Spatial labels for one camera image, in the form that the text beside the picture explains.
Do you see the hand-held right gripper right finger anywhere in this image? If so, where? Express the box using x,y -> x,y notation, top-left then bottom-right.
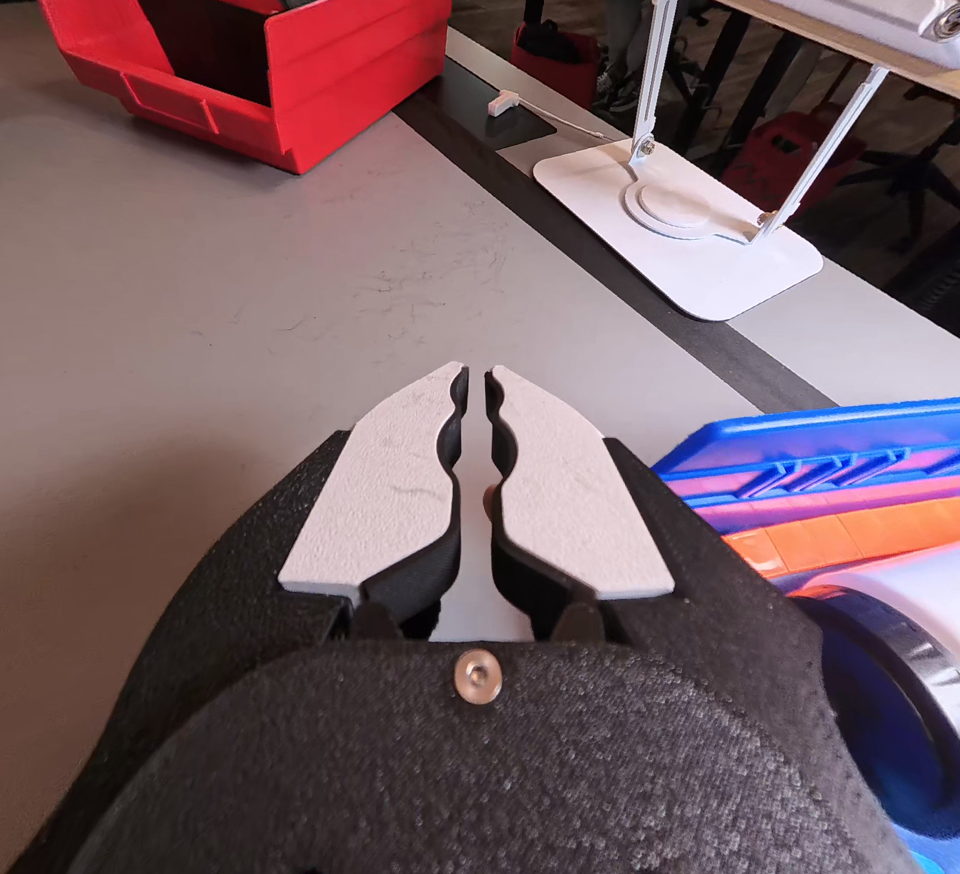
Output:
483,364 -> 676,622

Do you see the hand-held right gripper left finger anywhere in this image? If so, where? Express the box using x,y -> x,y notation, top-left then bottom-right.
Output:
277,361 -> 471,622

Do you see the red plastic parts bin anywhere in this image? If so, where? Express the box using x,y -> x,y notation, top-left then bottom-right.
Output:
16,0 -> 460,176

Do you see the blue plastic parts bin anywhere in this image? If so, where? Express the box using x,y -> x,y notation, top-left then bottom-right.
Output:
652,397 -> 960,874

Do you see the white board stand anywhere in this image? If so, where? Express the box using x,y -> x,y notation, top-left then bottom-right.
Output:
534,0 -> 960,322

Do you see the red fabric bag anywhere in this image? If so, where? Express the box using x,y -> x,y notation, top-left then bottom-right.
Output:
723,101 -> 864,215
510,19 -> 601,109

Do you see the white roll with blue core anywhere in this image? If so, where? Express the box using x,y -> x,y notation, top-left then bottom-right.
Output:
780,544 -> 960,841

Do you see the white cable with plug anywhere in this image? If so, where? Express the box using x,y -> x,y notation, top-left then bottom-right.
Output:
487,90 -> 616,140

